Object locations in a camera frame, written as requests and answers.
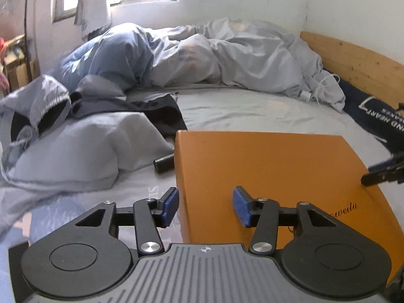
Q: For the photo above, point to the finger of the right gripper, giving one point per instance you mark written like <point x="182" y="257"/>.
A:
<point x="382" y="174"/>
<point x="389" y="163"/>

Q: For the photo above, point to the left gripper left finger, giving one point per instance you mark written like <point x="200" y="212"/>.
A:
<point x="151" y="214"/>

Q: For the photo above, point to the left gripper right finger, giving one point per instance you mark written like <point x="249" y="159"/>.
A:
<point x="262" y="214"/>

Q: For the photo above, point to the wooden headboard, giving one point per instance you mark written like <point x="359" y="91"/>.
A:
<point x="367" y="70"/>

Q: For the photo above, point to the black garment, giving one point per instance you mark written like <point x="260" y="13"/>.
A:
<point x="163" y="112"/>

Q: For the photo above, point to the light blue bed sheet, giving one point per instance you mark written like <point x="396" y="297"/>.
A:
<point x="28" y="217"/>

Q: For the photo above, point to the grey jacket with hood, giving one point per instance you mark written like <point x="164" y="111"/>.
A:
<point x="28" y="105"/>

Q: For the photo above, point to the grey blue duvet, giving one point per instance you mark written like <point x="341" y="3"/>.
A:
<point x="254" y="55"/>

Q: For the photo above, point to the brown cardboard boxes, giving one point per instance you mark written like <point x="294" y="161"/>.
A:
<point x="17" y="65"/>

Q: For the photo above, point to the grey hanging curtain cloth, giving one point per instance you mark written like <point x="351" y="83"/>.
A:
<point x="93" y="17"/>

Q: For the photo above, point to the black shaving brush handle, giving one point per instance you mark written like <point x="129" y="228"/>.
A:
<point x="164" y="164"/>

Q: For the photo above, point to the white charger with cable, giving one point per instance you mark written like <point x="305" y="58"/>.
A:
<point x="307" y="96"/>

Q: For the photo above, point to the black clothes rail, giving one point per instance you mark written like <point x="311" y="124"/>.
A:
<point x="26" y="22"/>

